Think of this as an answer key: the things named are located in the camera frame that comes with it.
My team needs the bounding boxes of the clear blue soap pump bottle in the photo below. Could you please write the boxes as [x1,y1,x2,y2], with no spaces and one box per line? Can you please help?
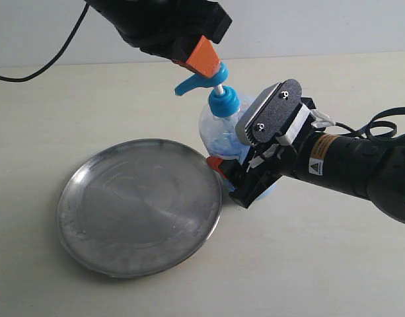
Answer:
[174,61,277,201]

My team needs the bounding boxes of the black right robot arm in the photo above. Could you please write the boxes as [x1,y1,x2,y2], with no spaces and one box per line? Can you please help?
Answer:
[207,95,405,224]

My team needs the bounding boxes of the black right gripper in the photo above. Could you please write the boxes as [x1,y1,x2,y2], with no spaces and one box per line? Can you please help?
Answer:
[206,97,316,208]

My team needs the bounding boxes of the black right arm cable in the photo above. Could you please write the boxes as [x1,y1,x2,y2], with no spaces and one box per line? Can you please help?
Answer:
[311,106,405,139]

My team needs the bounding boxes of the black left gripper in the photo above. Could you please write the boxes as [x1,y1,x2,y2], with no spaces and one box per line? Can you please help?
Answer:
[87,0,232,79]

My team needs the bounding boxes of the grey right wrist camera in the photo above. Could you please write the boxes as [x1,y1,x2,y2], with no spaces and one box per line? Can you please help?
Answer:
[235,79,302,147]

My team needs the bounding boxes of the round steel plate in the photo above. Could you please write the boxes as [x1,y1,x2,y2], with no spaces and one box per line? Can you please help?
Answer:
[55,139,223,279]

